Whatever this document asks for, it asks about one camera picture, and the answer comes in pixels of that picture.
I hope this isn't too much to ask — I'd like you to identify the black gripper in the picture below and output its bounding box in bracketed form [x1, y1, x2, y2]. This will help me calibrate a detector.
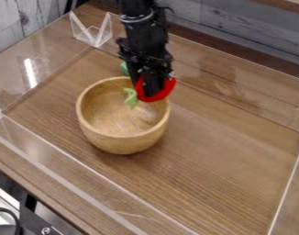
[117, 15, 174, 96]

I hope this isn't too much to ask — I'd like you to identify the red plush tomato toy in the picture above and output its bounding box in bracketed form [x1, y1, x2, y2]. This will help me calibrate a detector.
[123, 77, 177, 109]

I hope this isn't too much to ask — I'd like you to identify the wooden bowl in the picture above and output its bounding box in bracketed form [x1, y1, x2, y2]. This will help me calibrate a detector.
[77, 76, 171, 155]

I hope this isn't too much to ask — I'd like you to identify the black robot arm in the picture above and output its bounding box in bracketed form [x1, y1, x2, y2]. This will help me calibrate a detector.
[117, 0, 177, 102]

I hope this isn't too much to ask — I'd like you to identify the green rectangular block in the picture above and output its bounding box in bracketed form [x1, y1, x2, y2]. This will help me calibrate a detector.
[121, 62, 130, 76]

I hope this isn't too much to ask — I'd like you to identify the clear acrylic corner bracket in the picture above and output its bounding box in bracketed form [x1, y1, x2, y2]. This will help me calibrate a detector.
[69, 12, 113, 48]

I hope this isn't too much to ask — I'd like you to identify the black table leg bracket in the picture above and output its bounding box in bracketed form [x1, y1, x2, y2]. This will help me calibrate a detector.
[21, 194, 65, 235]

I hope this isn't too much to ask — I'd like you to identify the black cable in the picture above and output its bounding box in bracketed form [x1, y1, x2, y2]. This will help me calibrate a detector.
[0, 207, 23, 235]

